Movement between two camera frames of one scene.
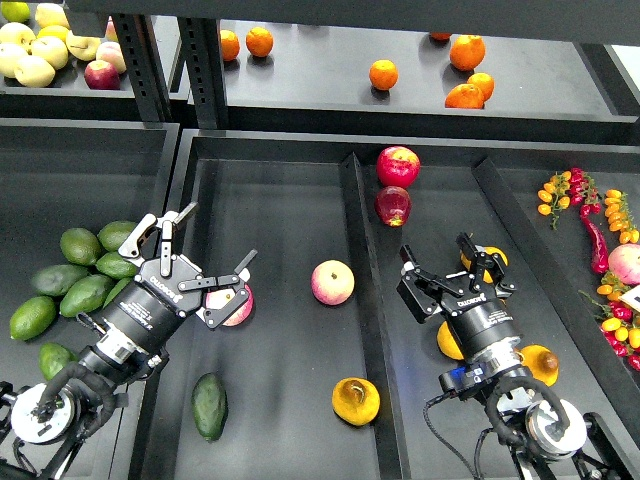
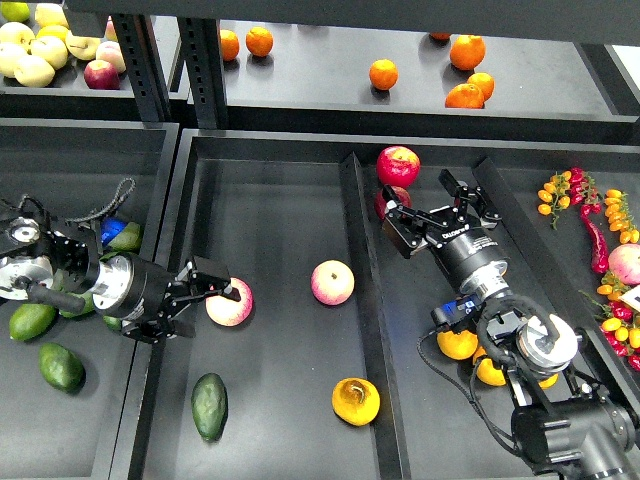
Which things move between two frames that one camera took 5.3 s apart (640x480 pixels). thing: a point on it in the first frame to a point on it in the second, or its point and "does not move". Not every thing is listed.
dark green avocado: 209,403 does not move
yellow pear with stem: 356,400 does not move
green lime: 15,11 does not move
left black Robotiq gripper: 167,289 to 138,291
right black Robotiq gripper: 474,307 to 468,252
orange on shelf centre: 383,75 does not move
